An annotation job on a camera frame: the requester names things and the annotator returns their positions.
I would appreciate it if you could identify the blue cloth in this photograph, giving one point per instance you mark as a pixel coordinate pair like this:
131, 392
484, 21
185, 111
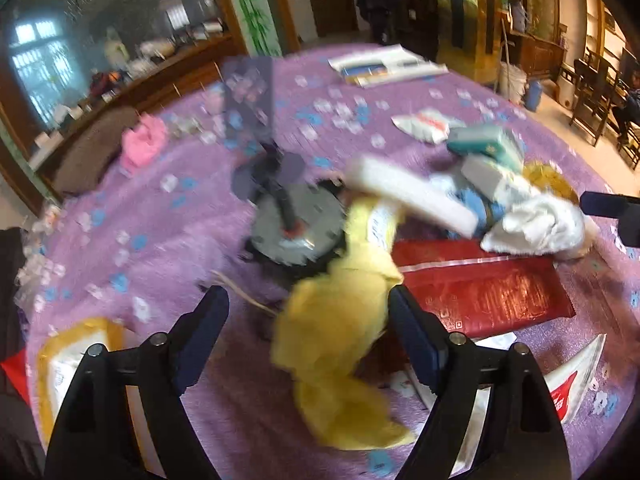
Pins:
475, 207

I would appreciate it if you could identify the pink cloth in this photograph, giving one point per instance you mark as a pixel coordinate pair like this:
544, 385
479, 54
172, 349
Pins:
142, 140

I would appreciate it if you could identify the stack of printed booklets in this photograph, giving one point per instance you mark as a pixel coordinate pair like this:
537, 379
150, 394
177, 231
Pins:
385, 67

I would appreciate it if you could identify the dark wooden chair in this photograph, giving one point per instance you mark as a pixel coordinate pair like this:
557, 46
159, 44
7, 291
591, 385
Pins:
592, 95

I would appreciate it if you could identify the white flat pack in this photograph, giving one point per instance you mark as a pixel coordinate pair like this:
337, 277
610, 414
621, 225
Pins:
410, 190

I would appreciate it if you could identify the white and red plastic bag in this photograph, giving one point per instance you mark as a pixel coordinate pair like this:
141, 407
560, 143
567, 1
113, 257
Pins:
575, 380

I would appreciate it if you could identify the red foil packet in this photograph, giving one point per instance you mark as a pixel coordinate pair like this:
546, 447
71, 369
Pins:
480, 290

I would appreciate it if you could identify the black phone stand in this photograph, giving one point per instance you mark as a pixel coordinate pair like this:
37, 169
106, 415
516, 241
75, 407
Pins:
285, 240

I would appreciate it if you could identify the red cloth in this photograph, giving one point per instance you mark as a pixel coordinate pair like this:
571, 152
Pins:
12, 372

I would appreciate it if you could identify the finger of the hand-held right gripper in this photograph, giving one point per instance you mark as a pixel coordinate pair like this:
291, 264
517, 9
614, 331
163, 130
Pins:
610, 205
631, 232

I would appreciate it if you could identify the white cloth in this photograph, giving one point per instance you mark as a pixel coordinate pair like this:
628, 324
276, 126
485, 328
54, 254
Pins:
535, 225

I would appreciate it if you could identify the bamboo print wall scroll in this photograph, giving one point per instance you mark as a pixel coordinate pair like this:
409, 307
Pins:
252, 10

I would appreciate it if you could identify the white tissue pack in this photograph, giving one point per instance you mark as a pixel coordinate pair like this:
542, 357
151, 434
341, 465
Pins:
492, 175

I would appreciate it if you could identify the blue bucket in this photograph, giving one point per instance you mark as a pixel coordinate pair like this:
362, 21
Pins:
533, 96

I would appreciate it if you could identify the yellow cloth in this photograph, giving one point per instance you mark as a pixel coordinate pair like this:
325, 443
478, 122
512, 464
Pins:
330, 320

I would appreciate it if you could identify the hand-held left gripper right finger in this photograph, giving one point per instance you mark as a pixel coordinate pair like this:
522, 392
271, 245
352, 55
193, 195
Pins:
415, 340

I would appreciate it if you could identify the white bag with red print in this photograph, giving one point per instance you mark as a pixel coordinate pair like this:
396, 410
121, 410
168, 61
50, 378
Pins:
425, 125

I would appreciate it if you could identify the teal tissue pack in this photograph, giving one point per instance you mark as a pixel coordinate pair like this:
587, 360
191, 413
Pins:
480, 142

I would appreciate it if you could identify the yellow-edged plastic bag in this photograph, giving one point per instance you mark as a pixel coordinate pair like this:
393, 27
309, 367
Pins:
75, 340

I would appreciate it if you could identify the wooden sideboard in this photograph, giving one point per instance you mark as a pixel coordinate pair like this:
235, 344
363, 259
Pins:
165, 67

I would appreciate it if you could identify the gold foil packet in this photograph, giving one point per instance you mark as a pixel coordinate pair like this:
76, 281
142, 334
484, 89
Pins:
550, 180

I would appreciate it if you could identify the brown knitted hat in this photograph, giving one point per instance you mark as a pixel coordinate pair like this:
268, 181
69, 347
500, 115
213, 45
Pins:
90, 155

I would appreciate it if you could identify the pile of clear plastic packets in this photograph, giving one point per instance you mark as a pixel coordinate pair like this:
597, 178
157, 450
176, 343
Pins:
42, 260

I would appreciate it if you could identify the purple floral blanket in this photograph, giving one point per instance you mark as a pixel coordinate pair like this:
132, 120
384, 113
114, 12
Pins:
175, 240

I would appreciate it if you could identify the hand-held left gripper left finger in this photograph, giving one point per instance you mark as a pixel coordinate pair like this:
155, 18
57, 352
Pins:
200, 340

